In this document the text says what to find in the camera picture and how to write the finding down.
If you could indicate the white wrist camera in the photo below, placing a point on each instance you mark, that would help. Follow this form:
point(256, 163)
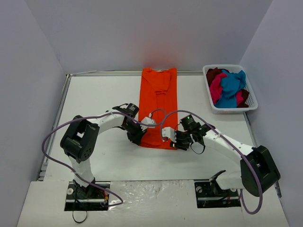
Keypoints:
point(168, 133)
point(147, 123)

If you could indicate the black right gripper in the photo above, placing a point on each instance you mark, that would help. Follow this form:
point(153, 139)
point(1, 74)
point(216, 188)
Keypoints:
point(180, 141)

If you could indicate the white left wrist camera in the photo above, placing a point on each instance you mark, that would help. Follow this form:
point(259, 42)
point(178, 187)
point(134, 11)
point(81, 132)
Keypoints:
point(147, 123)

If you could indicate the white plastic laundry basket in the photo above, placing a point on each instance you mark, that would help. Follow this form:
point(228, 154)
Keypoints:
point(251, 100)

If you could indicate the pink t shirt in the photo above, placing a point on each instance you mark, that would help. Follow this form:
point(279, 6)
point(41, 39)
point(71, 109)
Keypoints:
point(216, 90)

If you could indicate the orange t shirt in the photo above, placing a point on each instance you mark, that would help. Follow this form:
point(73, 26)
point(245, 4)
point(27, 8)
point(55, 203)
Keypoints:
point(158, 91)

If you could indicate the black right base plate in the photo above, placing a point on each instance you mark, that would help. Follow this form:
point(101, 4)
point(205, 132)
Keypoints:
point(210, 197)

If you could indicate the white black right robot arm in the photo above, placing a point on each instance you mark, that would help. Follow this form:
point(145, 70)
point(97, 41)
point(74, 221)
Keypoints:
point(257, 170)

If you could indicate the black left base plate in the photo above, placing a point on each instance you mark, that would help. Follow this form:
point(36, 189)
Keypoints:
point(85, 199)

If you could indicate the dark red t shirt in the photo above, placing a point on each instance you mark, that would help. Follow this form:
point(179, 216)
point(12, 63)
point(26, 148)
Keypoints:
point(211, 73)

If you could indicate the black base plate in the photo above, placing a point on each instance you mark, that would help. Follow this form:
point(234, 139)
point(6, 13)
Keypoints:
point(85, 199)
point(210, 197)

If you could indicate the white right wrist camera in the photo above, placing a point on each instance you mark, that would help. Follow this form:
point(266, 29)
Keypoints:
point(168, 133)

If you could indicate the blue t shirt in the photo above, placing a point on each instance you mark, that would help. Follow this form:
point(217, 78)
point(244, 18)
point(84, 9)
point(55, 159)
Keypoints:
point(232, 85)

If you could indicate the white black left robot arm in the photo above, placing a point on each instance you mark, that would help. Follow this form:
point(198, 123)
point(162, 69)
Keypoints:
point(80, 138)

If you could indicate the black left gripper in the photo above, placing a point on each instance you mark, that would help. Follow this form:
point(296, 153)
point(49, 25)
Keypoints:
point(135, 133)

